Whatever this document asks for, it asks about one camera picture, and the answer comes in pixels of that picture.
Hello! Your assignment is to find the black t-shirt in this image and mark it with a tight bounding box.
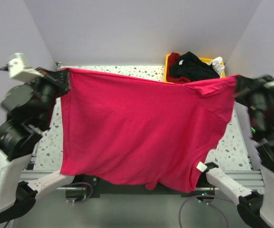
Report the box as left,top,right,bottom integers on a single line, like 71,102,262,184
170,52,220,82

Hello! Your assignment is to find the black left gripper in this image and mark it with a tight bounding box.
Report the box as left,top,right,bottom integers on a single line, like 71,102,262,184
28,64,73,125

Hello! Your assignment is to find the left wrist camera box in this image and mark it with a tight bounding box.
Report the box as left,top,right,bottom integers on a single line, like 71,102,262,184
8,53,44,83

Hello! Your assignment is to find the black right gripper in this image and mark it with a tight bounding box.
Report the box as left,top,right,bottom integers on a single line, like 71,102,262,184
230,71,274,133

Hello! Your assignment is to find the yellow plastic bin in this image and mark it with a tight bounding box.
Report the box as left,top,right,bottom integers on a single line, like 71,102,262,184
164,51,225,84

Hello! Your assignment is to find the pink t-shirt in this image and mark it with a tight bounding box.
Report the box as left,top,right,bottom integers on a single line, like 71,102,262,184
60,68,235,192

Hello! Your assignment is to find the white t-shirt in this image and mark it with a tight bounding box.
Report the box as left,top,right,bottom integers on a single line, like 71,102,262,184
207,57,225,78

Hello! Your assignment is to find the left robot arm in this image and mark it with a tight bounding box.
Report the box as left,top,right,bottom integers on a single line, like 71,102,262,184
0,67,83,224

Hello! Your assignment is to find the dark red t-shirt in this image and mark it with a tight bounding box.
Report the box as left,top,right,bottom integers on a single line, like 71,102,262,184
164,52,190,84

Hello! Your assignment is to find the aluminium front rail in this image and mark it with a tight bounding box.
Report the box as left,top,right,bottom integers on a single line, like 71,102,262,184
15,170,266,190

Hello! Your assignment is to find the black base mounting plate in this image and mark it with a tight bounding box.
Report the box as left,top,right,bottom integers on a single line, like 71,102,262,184
65,175,215,202

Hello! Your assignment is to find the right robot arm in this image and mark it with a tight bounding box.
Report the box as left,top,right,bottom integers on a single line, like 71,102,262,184
196,75,274,228

